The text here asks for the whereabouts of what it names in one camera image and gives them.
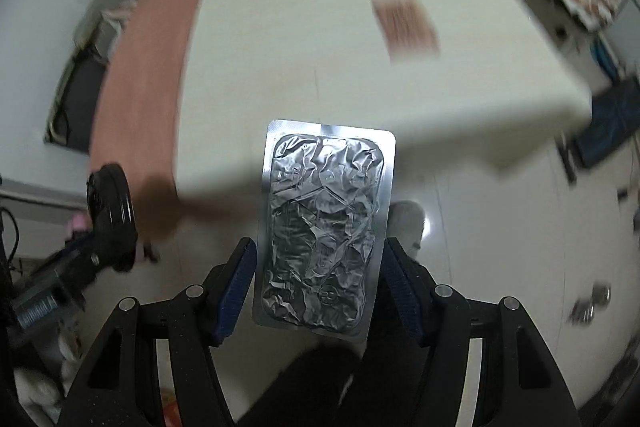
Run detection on metal dumbbell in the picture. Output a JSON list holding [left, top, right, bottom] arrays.
[[567, 284, 613, 327]]

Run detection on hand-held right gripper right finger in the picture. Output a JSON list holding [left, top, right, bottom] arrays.
[[382, 237, 573, 427]]

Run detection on striped cream tablecloth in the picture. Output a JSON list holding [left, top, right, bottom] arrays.
[[172, 0, 595, 208]]

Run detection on pink tablecloth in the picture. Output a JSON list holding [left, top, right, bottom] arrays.
[[89, 0, 261, 250]]

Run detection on blue item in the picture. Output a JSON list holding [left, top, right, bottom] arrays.
[[590, 34, 621, 80]]

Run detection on brown card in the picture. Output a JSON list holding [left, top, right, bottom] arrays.
[[370, 0, 442, 58]]

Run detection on person's left forearm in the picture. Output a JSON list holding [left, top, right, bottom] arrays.
[[12, 332, 81, 423]]

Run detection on black round lid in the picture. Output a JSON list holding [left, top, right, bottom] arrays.
[[86, 163, 136, 228]]

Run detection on grey slipper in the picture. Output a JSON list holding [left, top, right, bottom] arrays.
[[389, 201, 430, 260]]

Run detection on person's legs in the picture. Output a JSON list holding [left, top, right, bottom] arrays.
[[235, 332, 426, 427]]

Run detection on black blue exercise board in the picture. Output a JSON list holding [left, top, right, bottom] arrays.
[[559, 79, 640, 182]]

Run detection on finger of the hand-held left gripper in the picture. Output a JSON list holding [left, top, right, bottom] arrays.
[[50, 234, 98, 270], [92, 207, 140, 274]]

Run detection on silver foil blister pack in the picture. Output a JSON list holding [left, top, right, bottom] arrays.
[[252, 119, 397, 342]]

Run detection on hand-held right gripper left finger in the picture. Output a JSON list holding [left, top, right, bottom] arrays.
[[59, 237, 258, 427]]

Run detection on pink stool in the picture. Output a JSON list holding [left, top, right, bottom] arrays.
[[67, 213, 92, 239]]

